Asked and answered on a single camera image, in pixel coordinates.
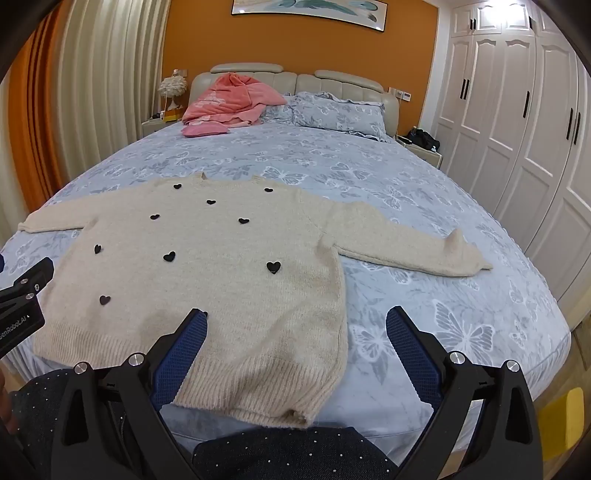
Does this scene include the orange curtain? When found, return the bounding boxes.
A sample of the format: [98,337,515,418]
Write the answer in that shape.
[7,9,70,232]

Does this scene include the beige leather headboard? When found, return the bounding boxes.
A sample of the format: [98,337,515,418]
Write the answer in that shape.
[190,63,400,137]

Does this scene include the black bag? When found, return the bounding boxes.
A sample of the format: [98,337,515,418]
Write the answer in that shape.
[409,128,441,151]

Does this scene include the framed wall painting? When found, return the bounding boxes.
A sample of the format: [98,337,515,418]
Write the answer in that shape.
[231,0,386,33]

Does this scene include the pink folded cloth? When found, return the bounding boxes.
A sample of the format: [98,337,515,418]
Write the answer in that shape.
[181,121,230,138]

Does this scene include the yellow stool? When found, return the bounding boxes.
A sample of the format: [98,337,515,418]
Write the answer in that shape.
[536,388,585,462]

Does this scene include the pink garment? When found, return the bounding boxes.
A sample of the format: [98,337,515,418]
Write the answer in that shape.
[182,73,288,129]

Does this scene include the beige sweater with black hearts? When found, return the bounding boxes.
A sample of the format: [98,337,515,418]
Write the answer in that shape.
[18,173,494,428]

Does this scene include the dark dotted pants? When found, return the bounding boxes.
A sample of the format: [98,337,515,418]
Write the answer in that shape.
[9,369,402,480]

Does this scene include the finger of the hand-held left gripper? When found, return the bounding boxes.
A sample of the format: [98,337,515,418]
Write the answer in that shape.
[0,257,55,319]

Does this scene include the beige nightstand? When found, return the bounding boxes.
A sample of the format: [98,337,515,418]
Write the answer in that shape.
[397,134,445,169]
[141,117,188,138]

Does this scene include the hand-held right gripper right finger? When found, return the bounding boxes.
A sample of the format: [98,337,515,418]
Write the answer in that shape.
[385,306,543,480]

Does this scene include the white wardrobe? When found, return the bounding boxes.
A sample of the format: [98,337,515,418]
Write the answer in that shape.
[434,0,591,319]

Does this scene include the bed with blue butterfly sheet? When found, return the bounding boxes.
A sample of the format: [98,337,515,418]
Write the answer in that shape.
[0,117,573,444]

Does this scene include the white feather lamp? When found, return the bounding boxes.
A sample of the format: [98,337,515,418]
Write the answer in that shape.
[158,76,188,112]

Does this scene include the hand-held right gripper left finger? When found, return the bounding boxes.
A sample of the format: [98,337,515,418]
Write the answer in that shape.
[51,308,208,480]

